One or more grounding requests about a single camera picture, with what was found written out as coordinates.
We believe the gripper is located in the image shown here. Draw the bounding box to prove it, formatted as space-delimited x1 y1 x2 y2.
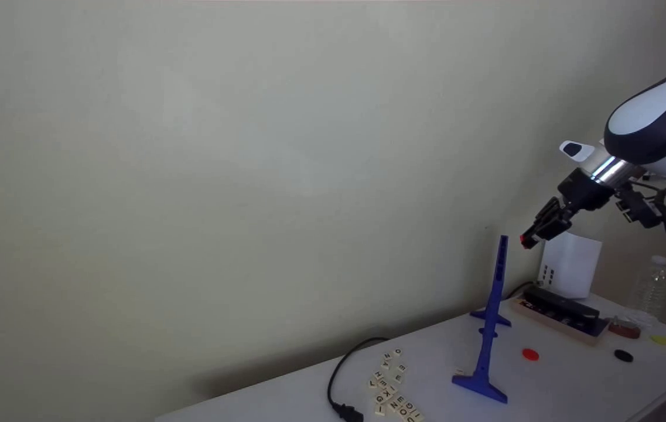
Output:
522 169 616 247

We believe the black device on wooden board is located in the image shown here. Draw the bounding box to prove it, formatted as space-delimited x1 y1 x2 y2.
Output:
511 285 610 346

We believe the small red-brown object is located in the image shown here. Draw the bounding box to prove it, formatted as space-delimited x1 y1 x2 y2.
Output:
607 316 642 340

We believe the clear plastic water bottle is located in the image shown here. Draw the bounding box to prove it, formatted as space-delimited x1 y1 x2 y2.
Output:
631 254 666 321

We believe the blue upright game rack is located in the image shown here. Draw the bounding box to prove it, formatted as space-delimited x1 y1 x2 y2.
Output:
451 234 513 405

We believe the white box device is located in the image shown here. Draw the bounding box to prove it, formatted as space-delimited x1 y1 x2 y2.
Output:
537 231 603 300

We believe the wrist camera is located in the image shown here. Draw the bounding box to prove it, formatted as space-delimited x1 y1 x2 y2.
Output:
614 184 663 230

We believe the black power cable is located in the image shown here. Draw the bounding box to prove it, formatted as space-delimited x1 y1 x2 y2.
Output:
326 336 390 422

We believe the heap of letter tiles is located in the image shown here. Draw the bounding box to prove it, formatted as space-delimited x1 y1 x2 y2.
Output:
367 347 425 422

